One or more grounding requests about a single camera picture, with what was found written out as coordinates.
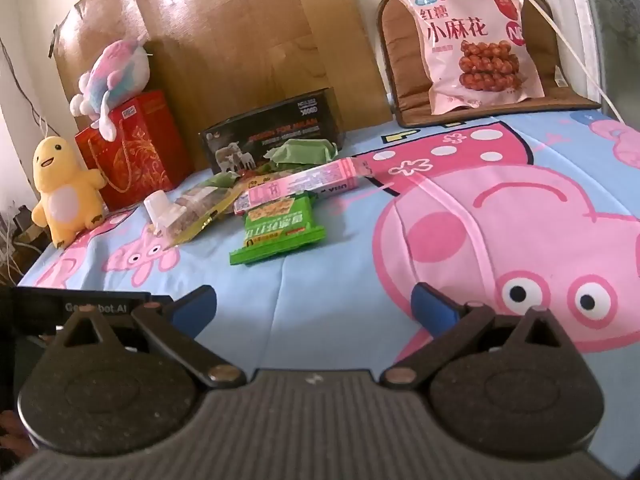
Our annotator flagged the clear yellow snack bag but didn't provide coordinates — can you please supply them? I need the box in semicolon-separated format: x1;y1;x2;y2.
158;172;244;246

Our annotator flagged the light green snack packet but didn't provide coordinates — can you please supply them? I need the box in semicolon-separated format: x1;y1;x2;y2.
264;139;338;169

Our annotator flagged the person left hand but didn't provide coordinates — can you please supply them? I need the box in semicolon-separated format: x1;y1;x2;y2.
0;411;35;460

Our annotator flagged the white small bottle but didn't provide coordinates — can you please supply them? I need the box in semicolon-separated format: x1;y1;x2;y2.
143;190;172;234

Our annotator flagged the yellow duck plush toy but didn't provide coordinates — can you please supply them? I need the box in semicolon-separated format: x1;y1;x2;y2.
32;136;106;248

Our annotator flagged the green cracker packet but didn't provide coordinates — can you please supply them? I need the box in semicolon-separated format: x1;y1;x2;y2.
229;193;326;266

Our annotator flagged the peppa pig bed sheet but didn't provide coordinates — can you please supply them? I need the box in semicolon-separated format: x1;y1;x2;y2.
24;110;639;474

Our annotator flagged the red gift bag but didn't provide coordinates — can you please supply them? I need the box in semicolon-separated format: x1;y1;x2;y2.
75;90;194;211

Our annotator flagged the pink long snack box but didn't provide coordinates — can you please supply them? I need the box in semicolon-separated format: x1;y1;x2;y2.
233;157;372;214

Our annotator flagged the black cardboard box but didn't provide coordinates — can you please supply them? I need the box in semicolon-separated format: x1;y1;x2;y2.
200;87;344;174

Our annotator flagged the brown seat cushion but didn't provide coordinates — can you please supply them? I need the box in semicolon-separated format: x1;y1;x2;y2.
378;0;599;127

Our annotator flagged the pink blue unicorn plush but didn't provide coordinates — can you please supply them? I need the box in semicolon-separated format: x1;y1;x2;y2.
70;39;150;142

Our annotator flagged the pink twisted snack bag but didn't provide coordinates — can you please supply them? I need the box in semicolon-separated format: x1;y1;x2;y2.
399;0;544;115

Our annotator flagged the wooden board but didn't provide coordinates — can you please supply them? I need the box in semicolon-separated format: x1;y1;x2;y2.
53;0;390;168

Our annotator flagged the white window frame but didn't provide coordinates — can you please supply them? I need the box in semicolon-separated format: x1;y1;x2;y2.
534;0;640;106

